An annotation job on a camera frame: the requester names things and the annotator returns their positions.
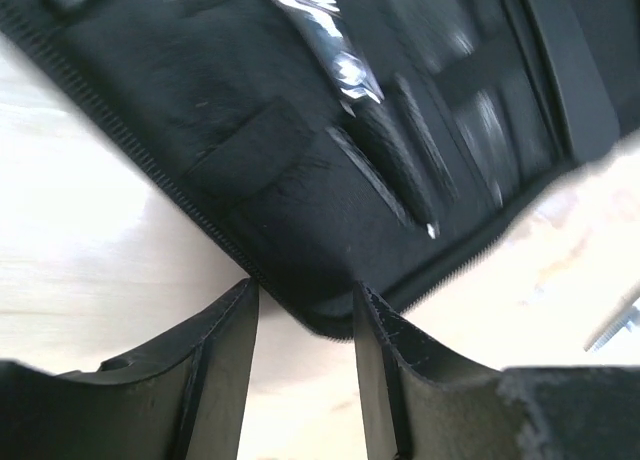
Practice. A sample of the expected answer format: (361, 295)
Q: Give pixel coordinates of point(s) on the black tool case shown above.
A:
(224, 106)

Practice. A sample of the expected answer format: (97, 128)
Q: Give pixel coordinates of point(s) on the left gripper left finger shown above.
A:
(180, 395)

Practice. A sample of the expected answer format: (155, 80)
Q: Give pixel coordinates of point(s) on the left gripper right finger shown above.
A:
(422, 400)

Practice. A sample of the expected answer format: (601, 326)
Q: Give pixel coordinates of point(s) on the silver scissors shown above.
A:
(625, 316)
(340, 55)

